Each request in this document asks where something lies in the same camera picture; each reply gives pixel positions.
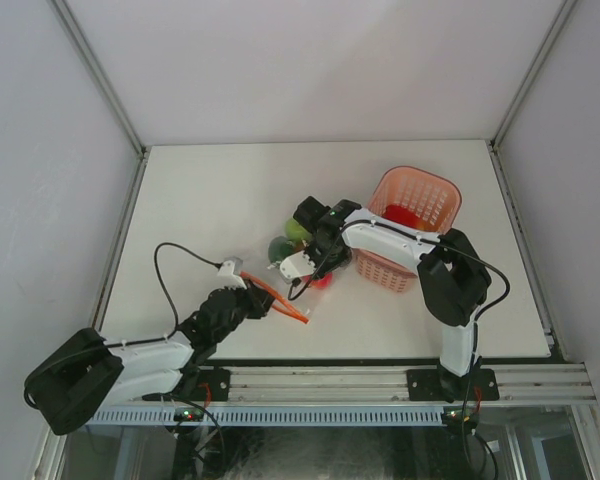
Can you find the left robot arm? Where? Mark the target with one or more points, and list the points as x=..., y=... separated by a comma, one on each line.
x=87, y=373

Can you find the clear zip top bag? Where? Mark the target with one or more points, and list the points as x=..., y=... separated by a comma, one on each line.
x=267, y=275

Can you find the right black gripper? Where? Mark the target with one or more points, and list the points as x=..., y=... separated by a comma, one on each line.
x=321, y=269

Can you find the grey slotted cable duct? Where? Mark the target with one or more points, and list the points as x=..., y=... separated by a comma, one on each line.
x=169, y=415

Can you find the dark green fake fruit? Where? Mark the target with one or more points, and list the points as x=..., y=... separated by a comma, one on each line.
x=279, y=249

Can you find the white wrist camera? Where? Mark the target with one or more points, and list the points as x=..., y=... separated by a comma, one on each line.
x=296, y=266
x=230, y=272

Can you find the red yellow fake peach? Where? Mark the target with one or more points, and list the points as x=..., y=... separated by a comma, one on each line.
x=401, y=215

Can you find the pink plastic basket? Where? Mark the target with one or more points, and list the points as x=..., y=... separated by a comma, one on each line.
x=414, y=198

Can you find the red fake apple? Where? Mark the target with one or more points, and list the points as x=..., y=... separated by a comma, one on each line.
x=322, y=283

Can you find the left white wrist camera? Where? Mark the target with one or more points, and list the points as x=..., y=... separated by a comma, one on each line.
x=230, y=272

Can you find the aluminium front rail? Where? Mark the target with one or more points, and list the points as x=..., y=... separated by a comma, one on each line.
x=509, y=384

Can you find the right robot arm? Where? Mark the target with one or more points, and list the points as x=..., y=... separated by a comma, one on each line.
x=313, y=215

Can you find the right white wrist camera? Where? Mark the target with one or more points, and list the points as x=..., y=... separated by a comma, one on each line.
x=296, y=266

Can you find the light green fake apple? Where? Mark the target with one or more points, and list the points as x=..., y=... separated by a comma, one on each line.
x=296, y=232

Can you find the right aluminium frame post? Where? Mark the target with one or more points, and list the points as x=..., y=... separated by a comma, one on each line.
x=541, y=56

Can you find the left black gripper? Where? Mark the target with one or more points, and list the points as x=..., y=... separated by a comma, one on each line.
x=258, y=298

